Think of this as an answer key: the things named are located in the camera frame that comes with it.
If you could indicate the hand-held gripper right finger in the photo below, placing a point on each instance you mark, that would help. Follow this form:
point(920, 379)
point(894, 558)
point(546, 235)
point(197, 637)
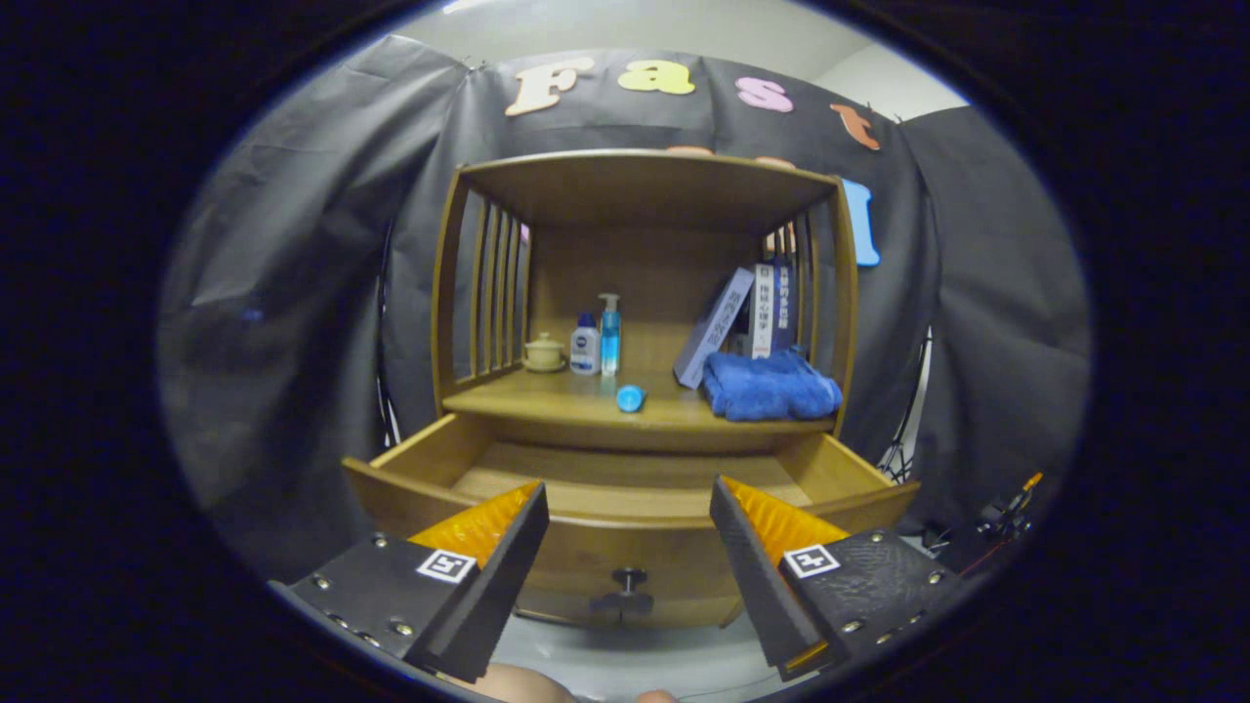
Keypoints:
point(757, 586)

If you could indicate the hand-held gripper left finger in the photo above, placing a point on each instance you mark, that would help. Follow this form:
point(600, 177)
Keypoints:
point(498, 586)

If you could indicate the wooden drawer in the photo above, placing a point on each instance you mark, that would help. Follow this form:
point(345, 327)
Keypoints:
point(586, 557)

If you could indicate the blue and white tube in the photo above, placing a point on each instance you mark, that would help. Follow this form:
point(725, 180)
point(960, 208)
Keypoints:
point(630, 397)

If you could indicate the wooden countertop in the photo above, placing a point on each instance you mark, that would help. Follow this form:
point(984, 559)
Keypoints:
point(547, 400)

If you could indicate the wooden cabinet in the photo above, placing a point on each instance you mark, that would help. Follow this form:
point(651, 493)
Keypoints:
point(635, 186)

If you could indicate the black stand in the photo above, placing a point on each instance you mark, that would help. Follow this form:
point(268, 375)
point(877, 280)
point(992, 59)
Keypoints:
point(903, 454)

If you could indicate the blue towel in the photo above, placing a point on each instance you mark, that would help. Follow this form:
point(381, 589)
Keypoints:
point(771, 386)

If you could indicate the small beige lidded cup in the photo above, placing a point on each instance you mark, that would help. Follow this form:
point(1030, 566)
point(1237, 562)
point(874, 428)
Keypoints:
point(544, 353)

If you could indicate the white bottle with blue cap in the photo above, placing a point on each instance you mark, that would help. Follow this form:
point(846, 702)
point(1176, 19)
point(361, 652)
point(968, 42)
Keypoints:
point(585, 350)

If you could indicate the grey book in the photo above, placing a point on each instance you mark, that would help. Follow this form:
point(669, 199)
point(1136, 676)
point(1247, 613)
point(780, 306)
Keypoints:
point(713, 332)

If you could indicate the orange and black clamp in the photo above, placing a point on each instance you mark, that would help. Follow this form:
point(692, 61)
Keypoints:
point(1006, 513)

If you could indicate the blue pump bottle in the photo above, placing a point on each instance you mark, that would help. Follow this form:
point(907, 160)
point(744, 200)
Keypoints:
point(610, 342)

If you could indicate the white spine book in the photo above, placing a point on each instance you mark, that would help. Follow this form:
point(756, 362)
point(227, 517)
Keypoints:
point(763, 312)

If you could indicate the dark blue book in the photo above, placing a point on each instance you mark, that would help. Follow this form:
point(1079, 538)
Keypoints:
point(784, 303)

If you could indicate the black backdrop cloth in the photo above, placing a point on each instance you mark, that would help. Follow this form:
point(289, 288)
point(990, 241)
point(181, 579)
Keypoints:
point(312, 244)

